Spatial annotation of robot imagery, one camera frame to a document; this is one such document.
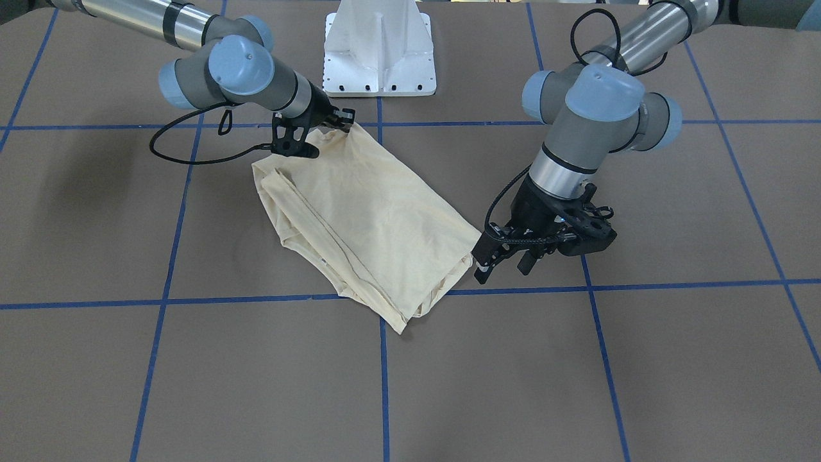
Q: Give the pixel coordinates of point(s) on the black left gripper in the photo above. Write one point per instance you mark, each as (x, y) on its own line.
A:
(533, 206)

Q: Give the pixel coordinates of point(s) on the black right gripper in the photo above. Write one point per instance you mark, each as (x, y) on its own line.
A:
(319, 110)

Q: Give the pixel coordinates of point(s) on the beige long-sleeve graphic shirt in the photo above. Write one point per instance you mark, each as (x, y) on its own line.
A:
(368, 223)

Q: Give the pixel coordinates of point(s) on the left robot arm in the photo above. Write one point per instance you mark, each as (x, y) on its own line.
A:
(597, 106)

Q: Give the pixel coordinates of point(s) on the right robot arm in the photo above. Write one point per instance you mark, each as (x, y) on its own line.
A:
(230, 63)

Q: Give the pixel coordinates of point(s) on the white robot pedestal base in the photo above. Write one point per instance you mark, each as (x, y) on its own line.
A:
(378, 49)

